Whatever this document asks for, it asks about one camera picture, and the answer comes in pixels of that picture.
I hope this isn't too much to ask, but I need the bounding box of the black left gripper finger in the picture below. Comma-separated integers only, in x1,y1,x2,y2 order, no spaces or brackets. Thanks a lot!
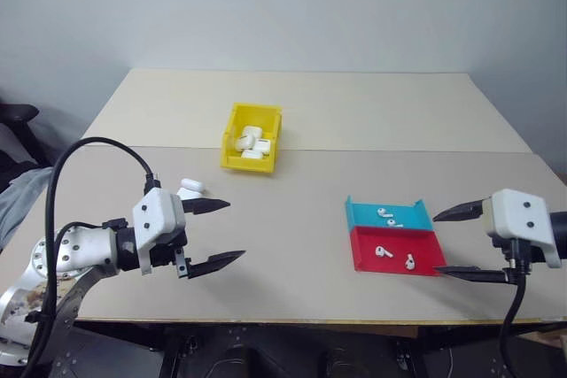
186,250,247,281
183,197,232,217

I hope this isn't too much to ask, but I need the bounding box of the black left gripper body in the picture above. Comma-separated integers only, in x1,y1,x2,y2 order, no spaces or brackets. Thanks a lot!
148,229,192,280

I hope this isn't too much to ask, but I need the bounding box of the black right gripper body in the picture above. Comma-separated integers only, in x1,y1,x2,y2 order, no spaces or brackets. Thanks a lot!
479,197,516,270

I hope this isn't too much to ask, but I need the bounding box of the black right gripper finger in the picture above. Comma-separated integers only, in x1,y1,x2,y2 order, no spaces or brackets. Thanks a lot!
433,265,510,284
432,199,484,223

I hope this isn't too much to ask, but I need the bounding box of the yellow plastic bin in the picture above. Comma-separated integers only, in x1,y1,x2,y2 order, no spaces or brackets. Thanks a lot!
220,102,284,174

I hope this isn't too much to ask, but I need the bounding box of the blue plastic tray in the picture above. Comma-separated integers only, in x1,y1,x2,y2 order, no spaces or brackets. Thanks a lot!
345,194,436,232

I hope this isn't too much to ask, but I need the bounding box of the red plastic tray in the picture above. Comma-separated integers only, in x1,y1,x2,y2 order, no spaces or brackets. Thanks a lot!
348,226,447,278

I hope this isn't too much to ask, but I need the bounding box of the grey cloth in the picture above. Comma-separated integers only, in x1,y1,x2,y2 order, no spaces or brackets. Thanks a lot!
0,166,57,256

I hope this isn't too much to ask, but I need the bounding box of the black office chair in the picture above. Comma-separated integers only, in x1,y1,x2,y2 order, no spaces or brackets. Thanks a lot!
0,101,44,175

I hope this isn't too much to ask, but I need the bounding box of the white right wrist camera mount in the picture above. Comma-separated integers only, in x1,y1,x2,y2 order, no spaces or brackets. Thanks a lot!
482,188,563,270

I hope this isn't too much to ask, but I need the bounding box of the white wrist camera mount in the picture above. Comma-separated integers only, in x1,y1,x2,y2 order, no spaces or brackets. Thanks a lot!
482,188,563,270
132,188,188,276

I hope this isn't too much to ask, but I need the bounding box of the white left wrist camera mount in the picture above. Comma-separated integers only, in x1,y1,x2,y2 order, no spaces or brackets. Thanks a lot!
132,188,188,276

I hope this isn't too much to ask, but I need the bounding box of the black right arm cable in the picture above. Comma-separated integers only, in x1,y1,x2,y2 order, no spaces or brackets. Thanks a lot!
499,239,532,378

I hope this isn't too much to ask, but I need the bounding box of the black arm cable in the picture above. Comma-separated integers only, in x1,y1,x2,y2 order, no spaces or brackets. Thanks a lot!
24,136,163,378
499,239,532,378

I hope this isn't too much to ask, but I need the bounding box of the black table frame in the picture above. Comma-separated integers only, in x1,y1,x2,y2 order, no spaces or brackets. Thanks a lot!
73,319,567,378

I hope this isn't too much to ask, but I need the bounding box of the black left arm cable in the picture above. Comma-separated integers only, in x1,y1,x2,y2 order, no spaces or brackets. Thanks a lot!
24,136,163,378

